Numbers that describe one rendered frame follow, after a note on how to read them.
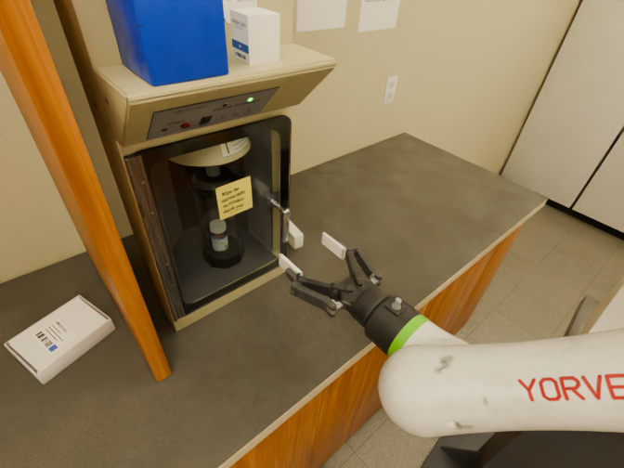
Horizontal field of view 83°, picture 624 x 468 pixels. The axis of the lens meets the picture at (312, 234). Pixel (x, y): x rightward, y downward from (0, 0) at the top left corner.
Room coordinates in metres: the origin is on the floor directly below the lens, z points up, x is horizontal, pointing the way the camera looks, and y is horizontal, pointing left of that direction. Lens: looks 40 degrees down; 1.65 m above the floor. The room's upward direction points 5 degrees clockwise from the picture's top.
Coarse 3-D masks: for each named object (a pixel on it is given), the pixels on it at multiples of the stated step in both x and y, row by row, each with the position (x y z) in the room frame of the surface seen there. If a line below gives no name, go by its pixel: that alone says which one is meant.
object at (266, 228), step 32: (256, 128) 0.61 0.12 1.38; (288, 128) 0.66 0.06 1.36; (160, 160) 0.49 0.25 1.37; (192, 160) 0.52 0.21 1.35; (224, 160) 0.56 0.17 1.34; (256, 160) 0.61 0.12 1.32; (288, 160) 0.66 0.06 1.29; (160, 192) 0.48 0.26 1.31; (192, 192) 0.51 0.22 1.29; (256, 192) 0.60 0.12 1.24; (288, 192) 0.66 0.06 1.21; (192, 224) 0.51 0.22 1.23; (224, 224) 0.55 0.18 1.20; (256, 224) 0.60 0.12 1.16; (192, 256) 0.50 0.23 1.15; (224, 256) 0.54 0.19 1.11; (256, 256) 0.60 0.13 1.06; (192, 288) 0.49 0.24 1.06; (224, 288) 0.54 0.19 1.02
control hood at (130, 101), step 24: (288, 48) 0.63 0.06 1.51; (96, 72) 0.45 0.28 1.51; (120, 72) 0.45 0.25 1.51; (240, 72) 0.49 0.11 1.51; (264, 72) 0.50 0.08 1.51; (288, 72) 0.53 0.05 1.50; (312, 72) 0.57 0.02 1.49; (120, 96) 0.39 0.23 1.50; (144, 96) 0.39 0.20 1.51; (168, 96) 0.41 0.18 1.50; (192, 96) 0.43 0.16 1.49; (216, 96) 0.47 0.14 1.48; (288, 96) 0.60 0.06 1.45; (120, 120) 0.41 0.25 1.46; (144, 120) 0.42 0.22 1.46; (120, 144) 0.44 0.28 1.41
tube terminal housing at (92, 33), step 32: (64, 0) 0.48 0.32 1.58; (96, 0) 0.48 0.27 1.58; (288, 0) 0.67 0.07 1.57; (64, 32) 0.53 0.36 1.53; (96, 32) 0.47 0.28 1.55; (288, 32) 0.67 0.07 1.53; (96, 64) 0.46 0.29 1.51; (96, 96) 0.48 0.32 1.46; (224, 128) 0.58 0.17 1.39; (128, 192) 0.48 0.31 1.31; (160, 288) 0.47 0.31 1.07; (192, 320) 0.49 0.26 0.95
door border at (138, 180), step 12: (132, 168) 0.46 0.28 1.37; (144, 168) 0.47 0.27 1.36; (132, 180) 0.45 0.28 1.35; (144, 180) 0.46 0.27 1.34; (144, 192) 0.46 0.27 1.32; (144, 204) 0.46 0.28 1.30; (144, 216) 0.45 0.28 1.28; (156, 216) 0.47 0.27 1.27; (156, 228) 0.46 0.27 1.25; (156, 240) 0.46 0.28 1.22; (156, 252) 0.45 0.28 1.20; (168, 264) 0.46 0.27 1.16; (168, 276) 0.46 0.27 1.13; (168, 288) 0.46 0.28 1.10; (180, 300) 0.47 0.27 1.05; (180, 312) 0.46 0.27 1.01
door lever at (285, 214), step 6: (276, 198) 0.64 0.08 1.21; (270, 204) 0.62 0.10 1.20; (276, 204) 0.62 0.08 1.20; (282, 210) 0.60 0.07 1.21; (288, 210) 0.60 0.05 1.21; (282, 216) 0.60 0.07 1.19; (288, 216) 0.60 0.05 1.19; (282, 222) 0.60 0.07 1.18; (288, 222) 0.60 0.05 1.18; (282, 228) 0.60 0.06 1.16; (288, 228) 0.60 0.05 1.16; (282, 234) 0.59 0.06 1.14; (288, 234) 0.60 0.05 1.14; (282, 240) 0.59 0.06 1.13
